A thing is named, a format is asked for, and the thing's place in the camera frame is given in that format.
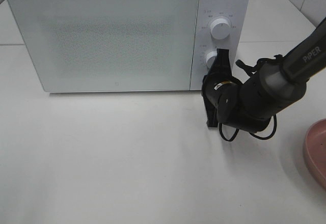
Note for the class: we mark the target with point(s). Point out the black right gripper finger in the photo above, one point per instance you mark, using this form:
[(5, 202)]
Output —
[(211, 113), (221, 64)]

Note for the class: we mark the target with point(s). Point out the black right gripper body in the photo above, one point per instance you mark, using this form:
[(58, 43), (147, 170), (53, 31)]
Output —
[(218, 90)]

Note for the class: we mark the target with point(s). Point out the pink round plate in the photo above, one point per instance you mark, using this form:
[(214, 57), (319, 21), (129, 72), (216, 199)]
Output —
[(314, 151)]

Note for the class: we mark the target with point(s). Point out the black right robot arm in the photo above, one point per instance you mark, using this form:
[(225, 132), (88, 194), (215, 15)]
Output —
[(273, 85)]

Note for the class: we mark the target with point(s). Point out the lower white timer knob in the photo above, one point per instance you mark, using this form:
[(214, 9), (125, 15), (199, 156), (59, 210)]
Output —
[(210, 58)]

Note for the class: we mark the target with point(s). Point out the upper white power knob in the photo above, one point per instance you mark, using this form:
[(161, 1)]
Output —
[(220, 28)]

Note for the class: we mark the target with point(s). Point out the white microwave oven body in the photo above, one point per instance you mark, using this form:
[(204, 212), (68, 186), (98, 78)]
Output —
[(219, 2)]

